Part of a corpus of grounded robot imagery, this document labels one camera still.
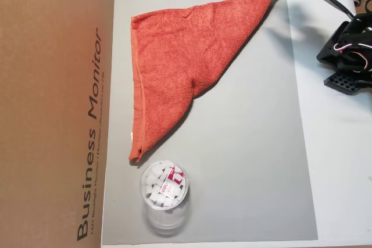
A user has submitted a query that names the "orange terry towel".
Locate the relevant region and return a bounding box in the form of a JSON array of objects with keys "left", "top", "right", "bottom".
[{"left": 127, "top": 0, "right": 280, "bottom": 164}]

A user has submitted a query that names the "black perforated base clamp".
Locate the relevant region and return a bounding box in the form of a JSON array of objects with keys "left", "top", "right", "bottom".
[{"left": 322, "top": 70, "right": 367, "bottom": 95}]

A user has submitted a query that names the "grey table mat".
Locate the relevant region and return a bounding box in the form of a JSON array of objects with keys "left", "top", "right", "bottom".
[{"left": 101, "top": 0, "right": 319, "bottom": 246}]

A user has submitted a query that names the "red white eraser sleeve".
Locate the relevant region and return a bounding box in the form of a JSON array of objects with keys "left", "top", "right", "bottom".
[{"left": 166, "top": 166, "right": 186, "bottom": 185}]

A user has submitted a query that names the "deli labelled white eraser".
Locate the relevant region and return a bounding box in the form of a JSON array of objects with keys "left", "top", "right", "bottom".
[{"left": 156, "top": 179, "right": 178, "bottom": 199}]

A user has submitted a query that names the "clear plastic jar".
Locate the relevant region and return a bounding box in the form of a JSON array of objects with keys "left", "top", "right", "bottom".
[{"left": 138, "top": 159, "right": 193, "bottom": 237}]

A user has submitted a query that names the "brown cardboard monitor box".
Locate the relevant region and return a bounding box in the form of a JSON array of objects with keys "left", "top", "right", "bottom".
[{"left": 0, "top": 0, "right": 117, "bottom": 248}]

